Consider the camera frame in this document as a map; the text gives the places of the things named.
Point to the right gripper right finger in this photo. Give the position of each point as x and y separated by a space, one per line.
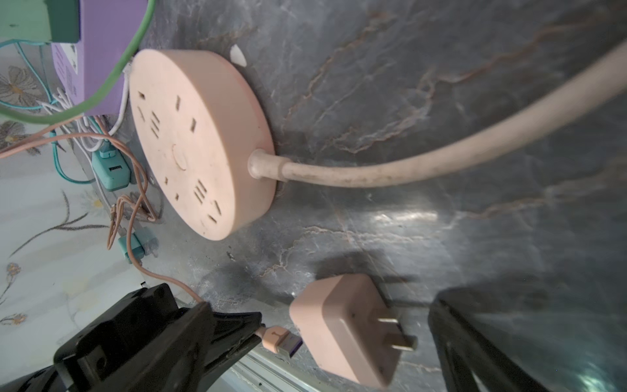
467 357

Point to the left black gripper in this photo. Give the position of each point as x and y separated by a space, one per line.
126 328

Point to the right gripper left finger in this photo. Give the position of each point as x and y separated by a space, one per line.
173 361

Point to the pink charger plug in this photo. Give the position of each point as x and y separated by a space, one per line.
349 330

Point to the pink round power strip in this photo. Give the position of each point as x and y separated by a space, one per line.
198 122

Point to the purple power strip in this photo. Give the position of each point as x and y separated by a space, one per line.
106 29

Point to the green charger plug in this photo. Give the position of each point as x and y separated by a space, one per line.
40 20

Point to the teal charger beside pink plug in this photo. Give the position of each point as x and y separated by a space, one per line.
111 168

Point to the aluminium mounting rail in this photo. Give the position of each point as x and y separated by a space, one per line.
258 371

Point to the teal charger near rail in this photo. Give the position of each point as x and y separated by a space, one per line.
143 243

